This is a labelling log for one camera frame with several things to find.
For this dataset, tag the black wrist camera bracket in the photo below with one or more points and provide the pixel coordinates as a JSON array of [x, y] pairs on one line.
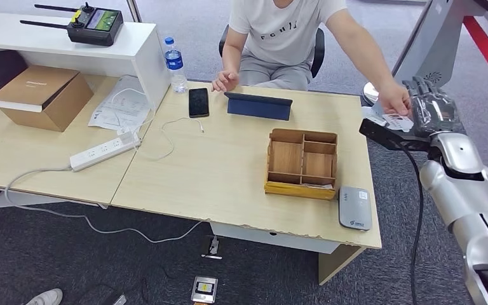
[[385, 136]]

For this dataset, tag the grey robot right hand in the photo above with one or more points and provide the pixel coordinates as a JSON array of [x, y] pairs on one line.
[[437, 113]]

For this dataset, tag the white shoe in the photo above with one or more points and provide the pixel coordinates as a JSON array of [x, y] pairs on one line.
[[46, 297]]

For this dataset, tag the white room key card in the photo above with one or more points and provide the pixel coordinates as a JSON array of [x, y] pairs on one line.
[[317, 185]]

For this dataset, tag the dark blue tablet case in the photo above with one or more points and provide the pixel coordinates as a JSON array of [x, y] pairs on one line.
[[258, 110]]

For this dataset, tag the black remote controller with antennas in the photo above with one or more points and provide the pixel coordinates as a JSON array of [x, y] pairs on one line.
[[90, 29]]

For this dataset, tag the grey kiosk screen stand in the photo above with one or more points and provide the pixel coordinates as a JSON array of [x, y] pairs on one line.
[[433, 42]]

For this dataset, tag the person's left hand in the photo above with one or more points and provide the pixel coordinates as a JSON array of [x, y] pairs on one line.
[[393, 97]]

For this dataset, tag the grey card reader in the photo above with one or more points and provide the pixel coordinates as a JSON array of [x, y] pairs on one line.
[[354, 209]]

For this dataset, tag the person's right hand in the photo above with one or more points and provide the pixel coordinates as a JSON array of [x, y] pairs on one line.
[[227, 80]]

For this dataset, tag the small grey floor device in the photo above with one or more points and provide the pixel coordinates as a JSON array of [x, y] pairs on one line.
[[119, 300]]

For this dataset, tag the white desk support panel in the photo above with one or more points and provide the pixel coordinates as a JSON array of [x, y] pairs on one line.
[[25, 200]]

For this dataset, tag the wooden compartment organizer box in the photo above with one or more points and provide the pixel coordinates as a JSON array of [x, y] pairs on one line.
[[287, 156]]

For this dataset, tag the clear film on right hand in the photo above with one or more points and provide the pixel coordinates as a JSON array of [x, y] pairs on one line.
[[435, 113]]

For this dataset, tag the black office chair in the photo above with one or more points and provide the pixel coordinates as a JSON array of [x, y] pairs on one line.
[[319, 50]]

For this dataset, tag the printed white paper sheet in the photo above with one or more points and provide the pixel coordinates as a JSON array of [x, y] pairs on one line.
[[128, 107]]

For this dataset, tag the wooden desk leg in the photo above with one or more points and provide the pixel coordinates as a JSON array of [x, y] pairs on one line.
[[332, 264]]

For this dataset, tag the black smartphone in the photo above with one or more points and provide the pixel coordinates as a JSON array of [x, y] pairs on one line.
[[198, 103]]

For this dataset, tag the white charger plug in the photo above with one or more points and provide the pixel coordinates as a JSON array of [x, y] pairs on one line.
[[128, 135]]

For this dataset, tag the white power strip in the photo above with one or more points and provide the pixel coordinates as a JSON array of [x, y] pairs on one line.
[[101, 151]]

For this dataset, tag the round white floor device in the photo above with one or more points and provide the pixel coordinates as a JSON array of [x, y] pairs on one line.
[[370, 90]]

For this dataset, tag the clear water bottle blue label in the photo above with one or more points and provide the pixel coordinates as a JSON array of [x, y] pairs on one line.
[[174, 61]]

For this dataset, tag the white ID card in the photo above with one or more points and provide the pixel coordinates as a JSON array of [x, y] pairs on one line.
[[399, 123]]

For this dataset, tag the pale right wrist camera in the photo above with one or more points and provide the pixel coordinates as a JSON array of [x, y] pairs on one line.
[[378, 121]]

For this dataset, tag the white desk shelf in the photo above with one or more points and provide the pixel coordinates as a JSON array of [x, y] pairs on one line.
[[58, 44]]

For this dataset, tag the floor socket with plug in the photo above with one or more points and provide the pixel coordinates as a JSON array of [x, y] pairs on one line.
[[213, 247]]

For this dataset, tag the person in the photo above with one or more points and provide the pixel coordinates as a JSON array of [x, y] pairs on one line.
[[282, 35]]

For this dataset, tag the brown cardboard box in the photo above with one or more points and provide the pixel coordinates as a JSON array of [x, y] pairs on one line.
[[52, 103]]

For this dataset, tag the person's right forearm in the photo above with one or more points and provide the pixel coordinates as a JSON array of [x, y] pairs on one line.
[[232, 59]]

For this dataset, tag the person's left forearm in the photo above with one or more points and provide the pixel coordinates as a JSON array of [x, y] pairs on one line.
[[372, 59]]

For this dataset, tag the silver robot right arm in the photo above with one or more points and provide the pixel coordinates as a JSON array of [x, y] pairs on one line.
[[467, 198]]

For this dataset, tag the metal pole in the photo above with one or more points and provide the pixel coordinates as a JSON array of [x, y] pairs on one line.
[[134, 10]]

